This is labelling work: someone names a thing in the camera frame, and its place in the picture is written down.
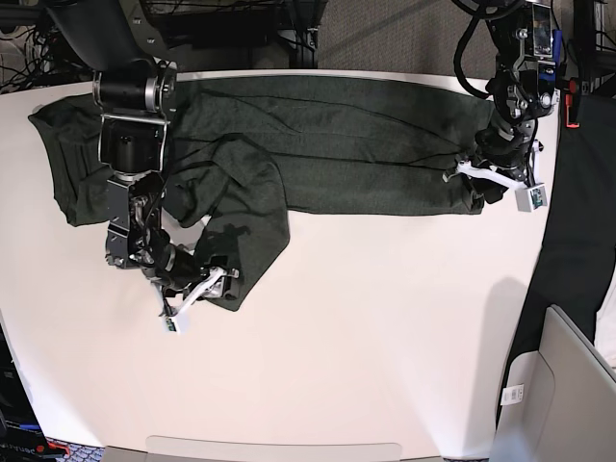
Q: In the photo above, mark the dark green long-sleeve shirt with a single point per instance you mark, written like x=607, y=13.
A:
x=245, y=152

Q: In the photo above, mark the red black table clamp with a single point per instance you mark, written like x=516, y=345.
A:
x=575, y=89

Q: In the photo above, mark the black box under table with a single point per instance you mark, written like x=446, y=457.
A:
x=229, y=31

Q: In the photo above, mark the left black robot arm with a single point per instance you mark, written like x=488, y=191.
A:
x=523, y=90

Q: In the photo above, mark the beige plastic bin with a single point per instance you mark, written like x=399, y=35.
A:
x=568, y=410

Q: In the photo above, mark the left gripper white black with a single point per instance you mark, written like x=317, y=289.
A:
x=488, y=182

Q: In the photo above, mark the white barcode label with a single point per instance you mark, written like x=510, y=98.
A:
x=512, y=395

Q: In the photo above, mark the red clamp lower left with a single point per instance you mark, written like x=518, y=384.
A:
x=52, y=450

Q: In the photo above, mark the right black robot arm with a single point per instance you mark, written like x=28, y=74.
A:
x=135, y=94

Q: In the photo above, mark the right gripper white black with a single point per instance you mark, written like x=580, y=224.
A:
x=218, y=282

